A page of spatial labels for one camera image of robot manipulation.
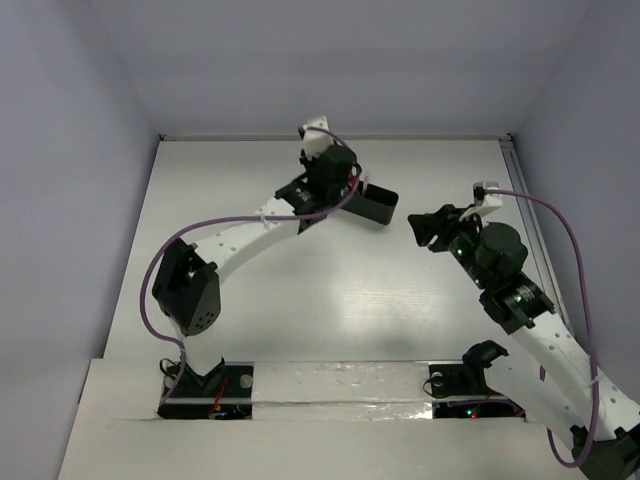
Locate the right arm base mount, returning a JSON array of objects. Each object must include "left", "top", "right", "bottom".
[{"left": 422, "top": 340, "right": 526, "bottom": 420}]

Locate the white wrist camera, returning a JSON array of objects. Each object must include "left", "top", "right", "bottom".
[
  {"left": 298, "top": 115, "right": 333, "bottom": 160},
  {"left": 459, "top": 181, "right": 503, "bottom": 221}
]

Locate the aluminium side rail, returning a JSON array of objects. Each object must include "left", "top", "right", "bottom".
[{"left": 499, "top": 136, "right": 575, "bottom": 335}]

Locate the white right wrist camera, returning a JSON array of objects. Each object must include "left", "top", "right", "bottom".
[{"left": 459, "top": 181, "right": 503, "bottom": 221}]

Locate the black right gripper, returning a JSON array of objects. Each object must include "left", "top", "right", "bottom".
[{"left": 408, "top": 203, "right": 491, "bottom": 290}]

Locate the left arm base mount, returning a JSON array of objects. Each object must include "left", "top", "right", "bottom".
[{"left": 157, "top": 358, "right": 254, "bottom": 420}]

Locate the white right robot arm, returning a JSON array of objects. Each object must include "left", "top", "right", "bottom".
[{"left": 408, "top": 204, "right": 639, "bottom": 479}]

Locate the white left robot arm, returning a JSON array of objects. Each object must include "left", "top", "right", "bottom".
[{"left": 139, "top": 142, "right": 361, "bottom": 395}]

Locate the black stationery container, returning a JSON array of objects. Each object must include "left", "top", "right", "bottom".
[{"left": 343, "top": 183, "right": 399, "bottom": 226}]

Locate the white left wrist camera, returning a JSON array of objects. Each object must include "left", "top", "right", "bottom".
[{"left": 298, "top": 115, "right": 333, "bottom": 160}]

